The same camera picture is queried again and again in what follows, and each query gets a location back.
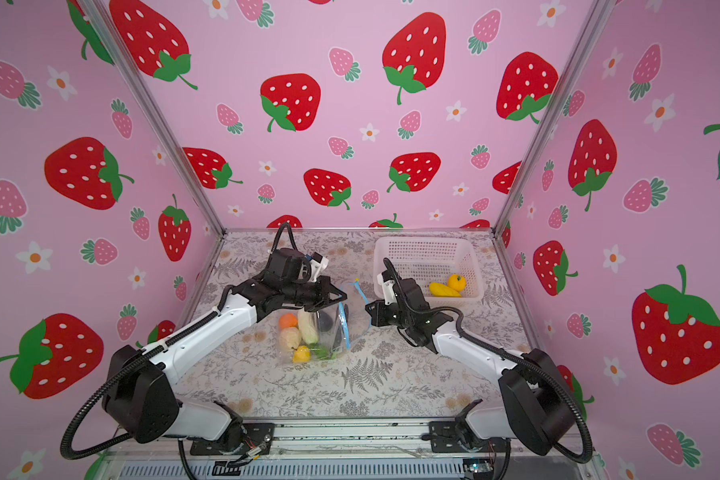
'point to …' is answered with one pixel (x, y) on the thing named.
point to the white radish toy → (308, 323)
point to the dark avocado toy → (325, 321)
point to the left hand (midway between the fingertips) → (348, 295)
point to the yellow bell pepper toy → (456, 282)
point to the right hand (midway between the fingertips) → (364, 306)
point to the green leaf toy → (323, 352)
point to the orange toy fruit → (287, 320)
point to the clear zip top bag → (326, 334)
